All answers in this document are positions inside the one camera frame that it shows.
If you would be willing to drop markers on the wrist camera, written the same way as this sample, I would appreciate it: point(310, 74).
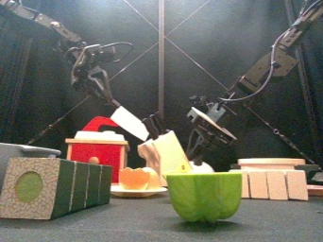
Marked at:
point(210, 121)
point(101, 52)

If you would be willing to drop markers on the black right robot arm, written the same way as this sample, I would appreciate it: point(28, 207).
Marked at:
point(273, 63)

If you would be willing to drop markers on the pale wooden knife block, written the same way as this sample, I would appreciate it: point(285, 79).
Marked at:
point(166, 151)

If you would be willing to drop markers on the sliced wooden toy bread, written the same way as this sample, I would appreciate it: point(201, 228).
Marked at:
point(273, 184)

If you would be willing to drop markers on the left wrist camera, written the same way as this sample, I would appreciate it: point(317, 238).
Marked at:
point(101, 52)

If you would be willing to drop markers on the pale toy egg shell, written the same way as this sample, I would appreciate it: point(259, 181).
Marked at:
point(155, 179)

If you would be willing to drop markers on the vertical metal frame pole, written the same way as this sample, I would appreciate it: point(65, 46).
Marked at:
point(162, 63)

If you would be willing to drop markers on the grey toy pot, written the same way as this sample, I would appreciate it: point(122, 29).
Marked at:
point(26, 151)

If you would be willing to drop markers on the green toy bell pepper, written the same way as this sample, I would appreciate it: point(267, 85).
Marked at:
point(203, 195)

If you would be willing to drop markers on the orange toy egg shell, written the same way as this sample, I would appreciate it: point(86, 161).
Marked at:
point(134, 179)

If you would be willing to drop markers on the white oval plate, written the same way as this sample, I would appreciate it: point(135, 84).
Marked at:
point(137, 192)

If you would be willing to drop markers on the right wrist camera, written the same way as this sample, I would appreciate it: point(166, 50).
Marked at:
point(210, 121)

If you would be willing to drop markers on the sliced green toy vegetable block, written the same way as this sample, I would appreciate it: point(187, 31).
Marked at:
point(63, 186)

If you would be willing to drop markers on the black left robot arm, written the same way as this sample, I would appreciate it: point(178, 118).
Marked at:
point(42, 20)

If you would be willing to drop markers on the white toy kettle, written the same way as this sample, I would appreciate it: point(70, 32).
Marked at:
point(202, 167)

